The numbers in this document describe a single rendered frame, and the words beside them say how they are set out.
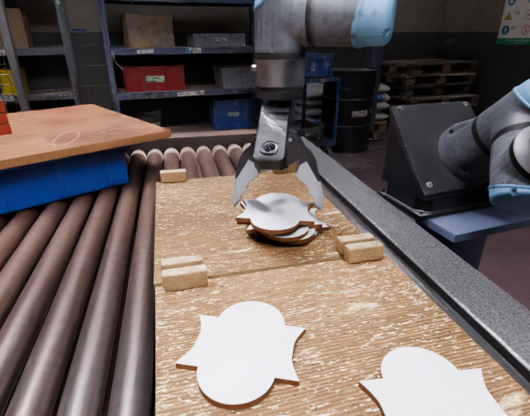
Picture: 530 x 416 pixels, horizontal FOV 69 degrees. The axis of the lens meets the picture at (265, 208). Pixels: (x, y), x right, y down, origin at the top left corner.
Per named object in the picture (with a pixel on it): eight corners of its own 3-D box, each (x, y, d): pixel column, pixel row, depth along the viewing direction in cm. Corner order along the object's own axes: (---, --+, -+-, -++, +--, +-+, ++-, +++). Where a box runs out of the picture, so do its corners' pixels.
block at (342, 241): (368, 246, 63) (370, 231, 61) (374, 252, 61) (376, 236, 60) (334, 250, 61) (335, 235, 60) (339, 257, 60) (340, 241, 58)
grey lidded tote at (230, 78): (248, 83, 501) (248, 63, 491) (260, 86, 472) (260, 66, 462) (211, 86, 481) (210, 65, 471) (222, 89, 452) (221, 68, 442)
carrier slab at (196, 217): (298, 175, 98) (298, 169, 97) (379, 259, 62) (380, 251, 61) (156, 187, 90) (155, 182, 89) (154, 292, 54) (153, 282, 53)
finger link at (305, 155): (327, 173, 63) (297, 130, 61) (327, 177, 62) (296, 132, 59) (303, 188, 65) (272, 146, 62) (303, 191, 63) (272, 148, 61)
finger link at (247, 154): (252, 186, 66) (282, 146, 62) (250, 189, 64) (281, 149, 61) (229, 169, 65) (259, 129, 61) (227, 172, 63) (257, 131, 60)
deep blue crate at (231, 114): (245, 121, 524) (244, 93, 508) (253, 128, 488) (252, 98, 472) (208, 124, 510) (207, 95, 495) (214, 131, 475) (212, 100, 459)
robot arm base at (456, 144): (481, 127, 95) (515, 103, 86) (502, 183, 90) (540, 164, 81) (430, 127, 91) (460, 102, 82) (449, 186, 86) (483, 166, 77)
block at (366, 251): (377, 253, 60) (379, 238, 59) (383, 260, 59) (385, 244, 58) (342, 258, 59) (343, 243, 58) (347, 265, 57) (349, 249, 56)
